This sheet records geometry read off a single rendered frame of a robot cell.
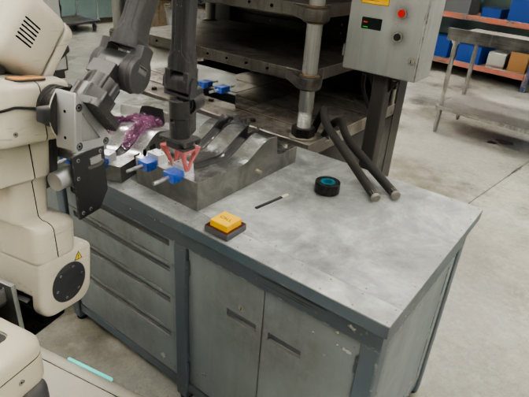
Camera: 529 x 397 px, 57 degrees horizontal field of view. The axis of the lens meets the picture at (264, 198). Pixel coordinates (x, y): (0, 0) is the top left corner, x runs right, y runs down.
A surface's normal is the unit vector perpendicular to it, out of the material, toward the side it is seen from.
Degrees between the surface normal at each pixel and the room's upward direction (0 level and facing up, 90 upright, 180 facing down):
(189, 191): 90
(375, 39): 90
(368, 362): 90
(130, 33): 62
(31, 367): 90
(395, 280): 0
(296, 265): 0
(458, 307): 0
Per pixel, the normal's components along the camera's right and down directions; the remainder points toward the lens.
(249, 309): -0.61, 0.34
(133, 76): 0.92, 0.31
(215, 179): 0.79, 0.33
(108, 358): 0.07, -0.88
